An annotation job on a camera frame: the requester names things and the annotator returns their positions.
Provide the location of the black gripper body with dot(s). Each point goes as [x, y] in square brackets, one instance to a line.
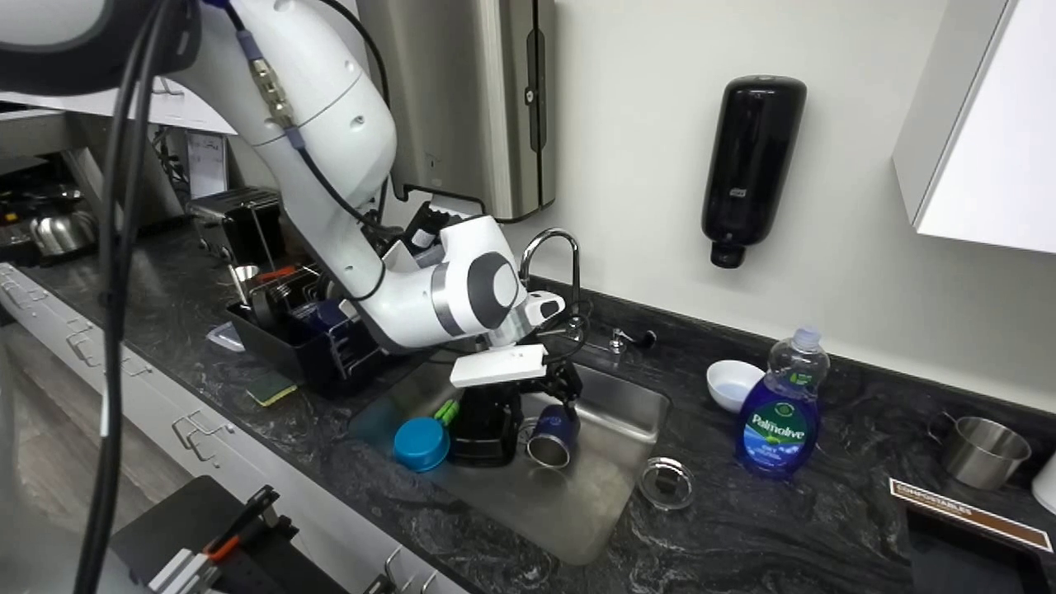
[562, 382]

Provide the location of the clear drinking glass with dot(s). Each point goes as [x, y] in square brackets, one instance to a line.
[665, 483]

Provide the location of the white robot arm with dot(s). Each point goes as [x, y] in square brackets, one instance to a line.
[318, 110]

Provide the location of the dark metal mug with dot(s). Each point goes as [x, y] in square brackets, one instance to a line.
[552, 440]

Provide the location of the black container in sink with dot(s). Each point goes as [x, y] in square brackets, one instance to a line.
[482, 431]

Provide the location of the stainless steel sink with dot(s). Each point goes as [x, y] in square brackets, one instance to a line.
[582, 497]

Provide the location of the green plastic item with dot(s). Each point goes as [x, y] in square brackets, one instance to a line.
[448, 410]

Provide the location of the blue plastic cup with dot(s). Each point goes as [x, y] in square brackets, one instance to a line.
[421, 447]

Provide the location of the white ceramic bowl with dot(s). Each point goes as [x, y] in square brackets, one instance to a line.
[730, 384]

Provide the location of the blue dish soap bottle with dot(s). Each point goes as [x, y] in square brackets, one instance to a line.
[781, 431]

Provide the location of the black dish drying rack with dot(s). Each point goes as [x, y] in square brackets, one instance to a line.
[299, 343]

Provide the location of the steel paper towel dispenser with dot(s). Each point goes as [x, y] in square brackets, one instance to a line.
[495, 110]

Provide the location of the green sponge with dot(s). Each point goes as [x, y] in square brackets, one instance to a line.
[269, 389]

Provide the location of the orange black bar clamp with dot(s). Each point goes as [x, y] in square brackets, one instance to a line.
[245, 530]

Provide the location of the small steel cup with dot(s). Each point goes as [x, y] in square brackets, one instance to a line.
[987, 451]

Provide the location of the white container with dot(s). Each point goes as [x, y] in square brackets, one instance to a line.
[1045, 483]

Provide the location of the steel coffee pot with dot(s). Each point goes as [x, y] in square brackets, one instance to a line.
[61, 229]

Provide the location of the black wall soap dispenser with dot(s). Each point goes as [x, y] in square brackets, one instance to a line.
[752, 153]

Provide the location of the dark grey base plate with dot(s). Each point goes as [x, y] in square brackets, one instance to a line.
[165, 530]

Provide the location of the white wall cabinet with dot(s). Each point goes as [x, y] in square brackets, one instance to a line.
[978, 135]

